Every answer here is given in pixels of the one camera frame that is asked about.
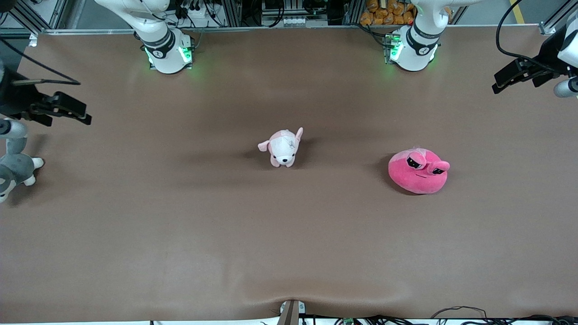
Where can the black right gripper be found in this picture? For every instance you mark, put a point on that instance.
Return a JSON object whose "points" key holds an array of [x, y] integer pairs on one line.
{"points": [[13, 98]]}

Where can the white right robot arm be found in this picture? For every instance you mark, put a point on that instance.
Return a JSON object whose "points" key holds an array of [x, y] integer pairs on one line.
{"points": [[165, 56]]}

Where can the bag of orange snacks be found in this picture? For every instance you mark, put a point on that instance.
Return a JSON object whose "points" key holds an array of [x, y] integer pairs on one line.
{"points": [[384, 13]]}

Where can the pale pink white dog plush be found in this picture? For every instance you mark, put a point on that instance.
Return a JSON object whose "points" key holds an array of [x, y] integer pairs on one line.
{"points": [[282, 146]]}

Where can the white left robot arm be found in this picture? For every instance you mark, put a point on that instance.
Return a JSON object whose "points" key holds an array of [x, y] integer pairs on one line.
{"points": [[413, 52]]}

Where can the metal table edge clamp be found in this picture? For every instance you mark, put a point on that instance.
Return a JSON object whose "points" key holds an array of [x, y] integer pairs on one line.
{"points": [[291, 313]]}

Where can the hot pink blob plush toy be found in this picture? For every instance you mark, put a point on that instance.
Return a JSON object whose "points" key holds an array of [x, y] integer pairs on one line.
{"points": [[417, 180]]}

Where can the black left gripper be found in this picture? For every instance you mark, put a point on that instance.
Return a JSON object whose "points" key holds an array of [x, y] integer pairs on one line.
{"points": [[550, 57]]}

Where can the grey white husky plush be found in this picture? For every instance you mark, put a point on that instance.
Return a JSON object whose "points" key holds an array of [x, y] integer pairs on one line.
{"points": [[16, 167]]}

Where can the white power strip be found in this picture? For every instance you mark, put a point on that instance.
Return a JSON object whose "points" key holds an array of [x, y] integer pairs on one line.
{"points": [[293, 21]]}

